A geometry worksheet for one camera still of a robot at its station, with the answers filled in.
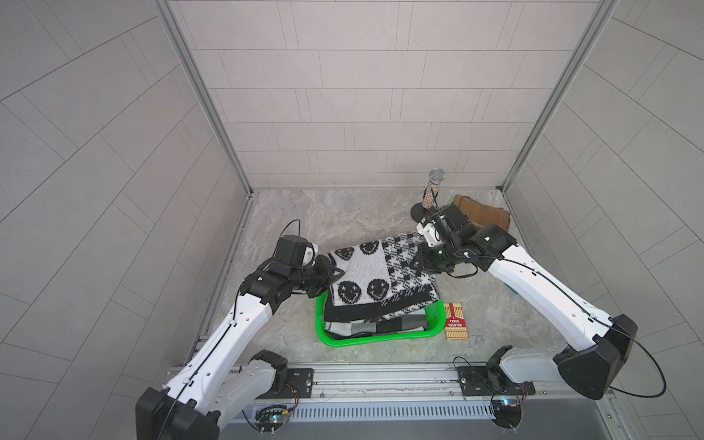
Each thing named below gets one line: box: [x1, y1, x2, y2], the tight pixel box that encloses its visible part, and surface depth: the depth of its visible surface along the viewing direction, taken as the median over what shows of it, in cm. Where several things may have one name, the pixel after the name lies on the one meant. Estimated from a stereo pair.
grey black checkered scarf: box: [324, 313, 429, 341], surface depth 78 cm
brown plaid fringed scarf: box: [452, 194, 511, 232], surface depth 108 cm
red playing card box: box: [443, 302, 469, 341], surface depth 82 cm
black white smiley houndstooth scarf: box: [323, 231, 440, 322], surface depth 70 cm
